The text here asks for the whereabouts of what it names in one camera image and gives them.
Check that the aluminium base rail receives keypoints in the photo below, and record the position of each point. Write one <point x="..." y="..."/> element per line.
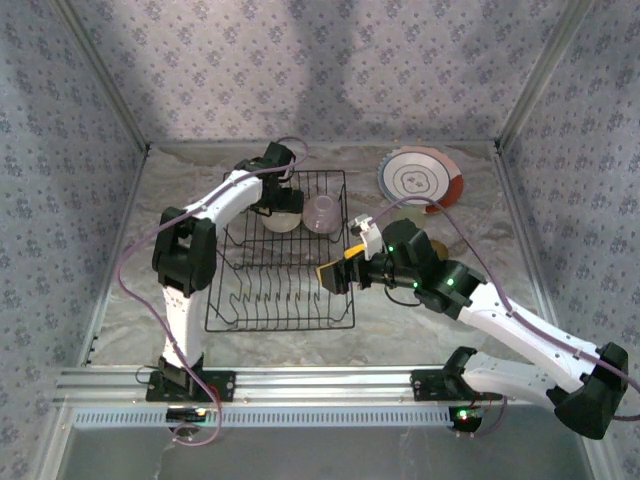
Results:
<point x="325" y="385"/>

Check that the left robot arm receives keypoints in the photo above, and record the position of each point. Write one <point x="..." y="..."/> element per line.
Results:
<point x="230" y="192"/>

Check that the small circuit board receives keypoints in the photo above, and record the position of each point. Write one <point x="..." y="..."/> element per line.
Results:
<point x="187" y="414"/>
<point x="465" y="417"/>

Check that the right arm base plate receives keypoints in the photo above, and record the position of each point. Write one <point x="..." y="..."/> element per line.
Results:
<point x="425" y="387"/>

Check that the cream white bowl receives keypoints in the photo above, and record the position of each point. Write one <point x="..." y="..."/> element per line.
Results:
<point x="282" y="222"/>

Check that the pale green cup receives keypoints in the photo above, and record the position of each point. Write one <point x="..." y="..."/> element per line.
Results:
<point x="410" y="216"/>

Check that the pink cup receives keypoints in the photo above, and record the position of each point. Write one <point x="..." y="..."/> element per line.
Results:
<point x="322" y="215"/>

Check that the white plate with orange rim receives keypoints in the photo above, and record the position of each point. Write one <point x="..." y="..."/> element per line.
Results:
<point x="454" y="192"/>

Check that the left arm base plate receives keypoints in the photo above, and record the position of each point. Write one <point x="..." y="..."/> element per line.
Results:
<point x="225" y="385"/>

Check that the aluminium frame post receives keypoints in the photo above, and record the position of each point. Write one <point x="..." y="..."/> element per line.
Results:
<point x="106" y="75"/>
<point x="540" y="75"/>

